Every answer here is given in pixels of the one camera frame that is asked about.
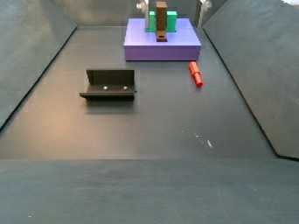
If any green block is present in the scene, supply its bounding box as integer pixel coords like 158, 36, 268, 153
145, 11, 156, 32
165, 11, 177, 32

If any brown upright block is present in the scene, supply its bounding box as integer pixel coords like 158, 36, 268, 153
154, 2, 166, 42

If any black angled bracket board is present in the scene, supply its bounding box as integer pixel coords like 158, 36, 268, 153
78, 69, 136, 100

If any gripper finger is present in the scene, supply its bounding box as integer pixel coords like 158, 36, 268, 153
136, 0, 149, 29
197, 0, 212, 27

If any red peg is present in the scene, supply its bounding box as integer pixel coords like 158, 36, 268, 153
188, 61, 202, 88

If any purple base block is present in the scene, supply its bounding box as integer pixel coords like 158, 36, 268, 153
124, 18, 201, 61

